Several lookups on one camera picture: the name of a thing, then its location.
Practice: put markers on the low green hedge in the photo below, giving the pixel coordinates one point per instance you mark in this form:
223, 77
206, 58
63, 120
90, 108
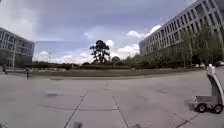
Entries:
100, 66

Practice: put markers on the row of trees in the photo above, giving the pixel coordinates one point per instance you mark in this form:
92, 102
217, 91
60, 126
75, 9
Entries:
196, 50

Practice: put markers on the large grey office building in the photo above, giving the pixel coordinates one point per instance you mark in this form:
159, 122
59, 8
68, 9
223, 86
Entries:
180, 30

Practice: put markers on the grey glass-fronted building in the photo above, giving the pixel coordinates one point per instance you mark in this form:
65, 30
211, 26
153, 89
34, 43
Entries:
15, 46

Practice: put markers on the person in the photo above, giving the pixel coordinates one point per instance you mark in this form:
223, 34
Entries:
4, 70
27, 73

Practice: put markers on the low concrete planter wall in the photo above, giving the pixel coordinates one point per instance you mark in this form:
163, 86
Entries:
110, 72

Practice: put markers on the small white wheeled robot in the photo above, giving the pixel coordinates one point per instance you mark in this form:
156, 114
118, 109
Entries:
213, 96

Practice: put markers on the light pole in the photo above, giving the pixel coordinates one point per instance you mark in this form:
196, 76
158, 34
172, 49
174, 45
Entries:
13, 56

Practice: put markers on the tall dark tree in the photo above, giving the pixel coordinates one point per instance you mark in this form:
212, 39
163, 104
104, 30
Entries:
99, 51

